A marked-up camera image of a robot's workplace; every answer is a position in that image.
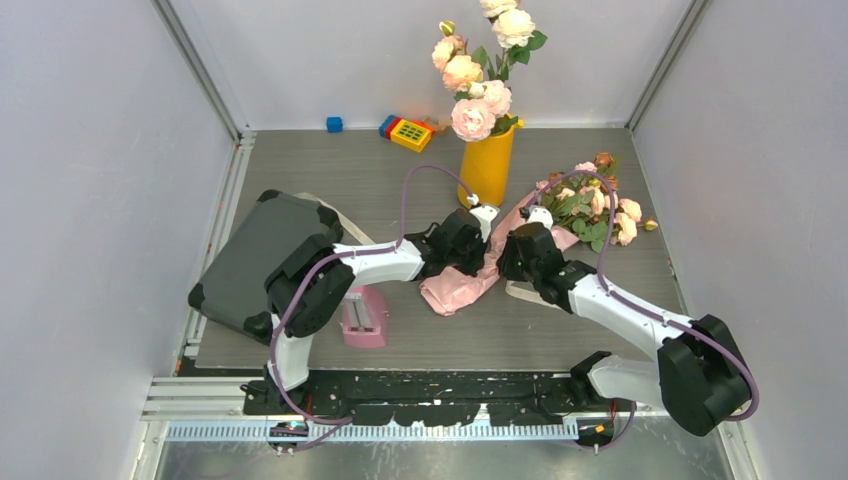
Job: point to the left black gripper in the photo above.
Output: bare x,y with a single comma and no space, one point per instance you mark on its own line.
478,262

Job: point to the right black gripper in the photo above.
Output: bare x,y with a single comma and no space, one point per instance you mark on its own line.
504,263

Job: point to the pink flower bouquet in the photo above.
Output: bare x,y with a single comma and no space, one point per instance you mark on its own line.
562,211

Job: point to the beige ribbon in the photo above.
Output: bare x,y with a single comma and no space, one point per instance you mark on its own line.
340,224

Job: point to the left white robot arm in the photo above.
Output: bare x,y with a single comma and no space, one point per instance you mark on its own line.
306,289

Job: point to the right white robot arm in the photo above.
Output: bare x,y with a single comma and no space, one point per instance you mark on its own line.
694,370

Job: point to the peach roses in vase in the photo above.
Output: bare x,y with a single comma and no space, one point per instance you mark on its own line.
478,79

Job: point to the yellow toy block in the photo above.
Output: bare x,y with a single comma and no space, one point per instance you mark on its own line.
413,135

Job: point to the pink toy toaster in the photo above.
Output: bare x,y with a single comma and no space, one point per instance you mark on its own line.
365,318

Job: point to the blue cube block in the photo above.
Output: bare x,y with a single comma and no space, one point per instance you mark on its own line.
334,124

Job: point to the black hard case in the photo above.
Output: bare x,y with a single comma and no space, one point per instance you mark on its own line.
231,291

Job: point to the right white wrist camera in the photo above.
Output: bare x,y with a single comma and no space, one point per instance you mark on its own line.
537,214

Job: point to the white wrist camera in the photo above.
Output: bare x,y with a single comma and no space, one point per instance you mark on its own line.
485,213
537,214

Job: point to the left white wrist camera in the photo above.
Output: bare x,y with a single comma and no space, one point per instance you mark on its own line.
485,213

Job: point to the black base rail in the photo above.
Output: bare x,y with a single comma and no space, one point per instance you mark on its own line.
431,398

